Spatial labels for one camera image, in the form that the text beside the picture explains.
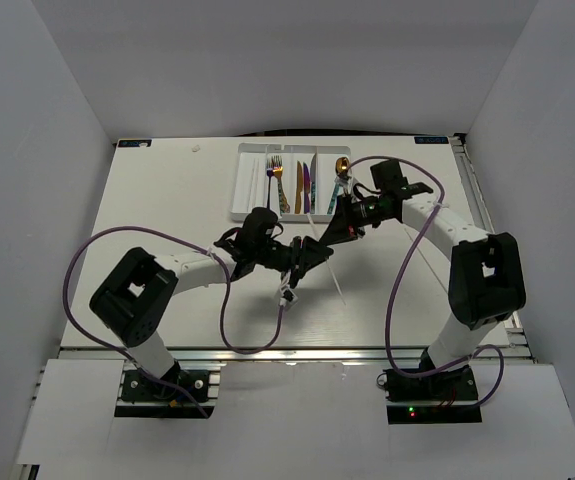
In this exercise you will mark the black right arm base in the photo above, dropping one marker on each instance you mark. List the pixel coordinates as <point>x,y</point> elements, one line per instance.
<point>445,398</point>

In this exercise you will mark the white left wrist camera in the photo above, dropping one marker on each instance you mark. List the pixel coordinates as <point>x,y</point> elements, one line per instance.
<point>285,295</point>

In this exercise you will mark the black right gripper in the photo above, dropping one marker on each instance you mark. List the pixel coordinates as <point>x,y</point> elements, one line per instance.
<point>345,224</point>

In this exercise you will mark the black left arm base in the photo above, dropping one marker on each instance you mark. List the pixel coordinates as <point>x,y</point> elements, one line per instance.
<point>190,393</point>

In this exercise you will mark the silver spoon teal handle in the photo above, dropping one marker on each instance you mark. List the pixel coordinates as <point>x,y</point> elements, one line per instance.
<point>337,190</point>

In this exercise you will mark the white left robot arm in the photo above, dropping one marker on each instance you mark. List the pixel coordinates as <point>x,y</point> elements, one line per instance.
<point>132,300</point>

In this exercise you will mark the purple iridescent knife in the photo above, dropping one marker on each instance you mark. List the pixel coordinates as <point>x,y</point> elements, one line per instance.
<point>306,189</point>

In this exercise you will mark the silver knife teal handle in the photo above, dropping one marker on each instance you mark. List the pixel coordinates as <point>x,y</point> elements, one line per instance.
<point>312,183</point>

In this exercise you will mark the gold spoon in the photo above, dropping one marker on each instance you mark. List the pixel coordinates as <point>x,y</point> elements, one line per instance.
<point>343,164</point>

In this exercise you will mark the gold knife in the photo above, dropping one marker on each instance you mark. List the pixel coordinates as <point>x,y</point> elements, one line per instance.
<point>299,188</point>

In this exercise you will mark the silver fork teal handle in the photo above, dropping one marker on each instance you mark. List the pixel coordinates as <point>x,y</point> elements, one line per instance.
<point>283,202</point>

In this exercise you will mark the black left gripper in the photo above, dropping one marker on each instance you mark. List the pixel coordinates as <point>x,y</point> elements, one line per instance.
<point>311,253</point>

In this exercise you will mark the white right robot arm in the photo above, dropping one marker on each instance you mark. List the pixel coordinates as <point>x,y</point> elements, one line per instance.
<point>486,284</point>

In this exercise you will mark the white divided cutlery tray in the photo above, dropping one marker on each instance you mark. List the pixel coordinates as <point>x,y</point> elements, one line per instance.
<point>290,153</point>

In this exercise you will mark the gold ornate fork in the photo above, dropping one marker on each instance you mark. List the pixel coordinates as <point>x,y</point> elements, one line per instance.
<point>278,170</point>

